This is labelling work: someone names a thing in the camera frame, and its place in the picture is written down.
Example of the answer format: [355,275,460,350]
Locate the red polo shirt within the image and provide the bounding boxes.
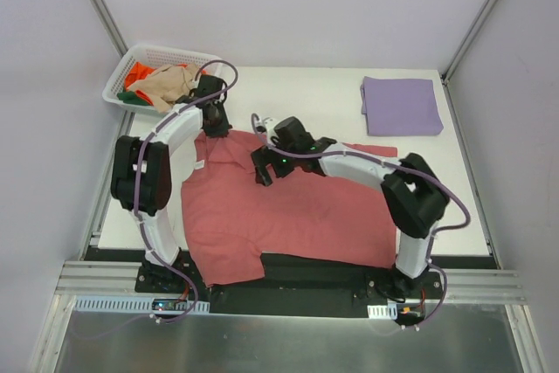
[181,131,397,286]

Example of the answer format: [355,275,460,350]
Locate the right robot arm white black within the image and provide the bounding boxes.
[251,114,450,299]

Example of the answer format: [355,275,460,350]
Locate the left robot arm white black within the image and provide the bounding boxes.
[110,74,231,294]

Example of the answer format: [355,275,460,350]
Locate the beige crumpled shirt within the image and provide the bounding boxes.
[131,64,199,114]

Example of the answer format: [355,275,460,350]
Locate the white plastic laundry basket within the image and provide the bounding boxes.
[102,45,223,115]

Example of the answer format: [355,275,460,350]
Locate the orange shirt in basket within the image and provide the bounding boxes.
[123,62,155,103]

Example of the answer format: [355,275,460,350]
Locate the green shirt in basket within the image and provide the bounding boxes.
[117,91,153,107]

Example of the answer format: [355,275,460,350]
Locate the folded purple t shirt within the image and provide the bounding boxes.
[360,77,444,137]

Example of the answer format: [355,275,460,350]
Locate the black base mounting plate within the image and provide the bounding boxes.
[135,252,442,318]

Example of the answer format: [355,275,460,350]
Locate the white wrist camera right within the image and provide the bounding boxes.
[256,117,280,136]

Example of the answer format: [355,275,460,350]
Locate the white slotted cable duct right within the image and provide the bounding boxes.
[367,303,398,321]

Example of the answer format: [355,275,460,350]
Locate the white slotted cable duct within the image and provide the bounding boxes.
[74,296,210,315]
[367,303,398,321]

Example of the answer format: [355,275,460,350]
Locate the aluminium frame post left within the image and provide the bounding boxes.
[89,0,128,57]

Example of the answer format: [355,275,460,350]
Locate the aluminium frame post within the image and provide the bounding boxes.
[89,0,128,57]
[439,0,529,84]

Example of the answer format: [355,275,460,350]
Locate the white slotted cable duct left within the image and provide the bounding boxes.
[74,296,210,315]

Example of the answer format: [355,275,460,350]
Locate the aluminium frame post right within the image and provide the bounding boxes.
[439,0,529,84]

